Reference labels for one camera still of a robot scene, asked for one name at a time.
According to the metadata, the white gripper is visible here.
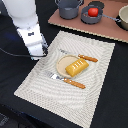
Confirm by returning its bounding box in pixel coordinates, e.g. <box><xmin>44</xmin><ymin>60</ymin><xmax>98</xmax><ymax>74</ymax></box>
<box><xmin>17</xmin><ymin>24</ymin><xmax>48</xmax><ymax>60</ymax></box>

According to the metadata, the yellow toy bread loaf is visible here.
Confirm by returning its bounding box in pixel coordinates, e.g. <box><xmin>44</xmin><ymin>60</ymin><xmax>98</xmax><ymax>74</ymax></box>
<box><xmin>65</xmin><ymin>58</ymin><xmax>89</xmax><ymax>77</ymax></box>

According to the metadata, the red toy tomato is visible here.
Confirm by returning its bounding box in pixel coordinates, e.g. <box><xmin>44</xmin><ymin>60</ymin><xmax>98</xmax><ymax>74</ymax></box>
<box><xmin>88</xmin><ymin>8</ymin><xmax>98</xmax><ymax>17</ymax></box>

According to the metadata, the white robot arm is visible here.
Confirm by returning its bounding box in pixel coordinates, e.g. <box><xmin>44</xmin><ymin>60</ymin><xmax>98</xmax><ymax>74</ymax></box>
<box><xmin>0</xmin><ymin>0</ymin><xmax>48</xmax><ymax>60</ymax></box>

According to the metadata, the round wooden plate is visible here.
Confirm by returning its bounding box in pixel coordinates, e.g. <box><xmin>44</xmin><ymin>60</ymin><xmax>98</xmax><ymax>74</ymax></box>
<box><xmin>56</xmin><ymin>55</ymin><xmax>80</xmax><ymax>78</ymax></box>

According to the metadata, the white woven placemat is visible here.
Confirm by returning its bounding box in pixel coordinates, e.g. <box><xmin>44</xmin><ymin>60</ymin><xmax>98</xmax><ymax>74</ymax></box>
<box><xmin>14</xmin><ymin>31</ymin><xmax>115</xmax><ymax>128</ymax></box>

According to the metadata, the pink wooden board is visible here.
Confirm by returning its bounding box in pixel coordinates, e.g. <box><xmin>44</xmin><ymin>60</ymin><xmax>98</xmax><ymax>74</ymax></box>
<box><xmin>48</xmin><ymin>0</ymin><xmax>128</xmax><ymax>43</ymax></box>

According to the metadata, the beige bowl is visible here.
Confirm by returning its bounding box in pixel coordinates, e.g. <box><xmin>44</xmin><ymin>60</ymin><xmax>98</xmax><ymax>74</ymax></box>
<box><xmin>119</xmin><ymin>5</ymin><xmax>128</xmax><ymax>30</ymax></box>

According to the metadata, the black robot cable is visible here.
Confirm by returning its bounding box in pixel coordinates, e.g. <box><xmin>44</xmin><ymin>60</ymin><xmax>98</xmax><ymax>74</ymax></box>
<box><xmin>0</xmin><ymin>46</ymin><xmax>48</xmax><ymax>59</ymax></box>

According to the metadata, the fork with wooden handle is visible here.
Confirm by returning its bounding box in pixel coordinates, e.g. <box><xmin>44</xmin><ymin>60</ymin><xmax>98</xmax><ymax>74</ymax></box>
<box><xmin>45</xmin><ymin>71</ymin><xmax>86</xmax><ymax>89</ymax></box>

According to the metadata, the grey pot with handles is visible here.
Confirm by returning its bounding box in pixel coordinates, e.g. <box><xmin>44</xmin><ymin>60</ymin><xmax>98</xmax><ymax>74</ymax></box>
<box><xmin>55</xmin><ymin>0</ymin><xmax>83</xmax><ymax>19</ymax></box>

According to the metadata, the grey saucepan with handle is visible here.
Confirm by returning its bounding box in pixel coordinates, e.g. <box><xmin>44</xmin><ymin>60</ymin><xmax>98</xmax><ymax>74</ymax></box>
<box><xmin>81</xmin><ymin>6</ymin><xmax>120</xmax><ymax>24</ymax></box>

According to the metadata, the knife with wooden handle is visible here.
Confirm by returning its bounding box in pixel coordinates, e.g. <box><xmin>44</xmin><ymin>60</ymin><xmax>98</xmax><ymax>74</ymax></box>
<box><xmin>59</xmin><ymin>49</ymin><xmax>98</xmax><ymax>62</ymax></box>

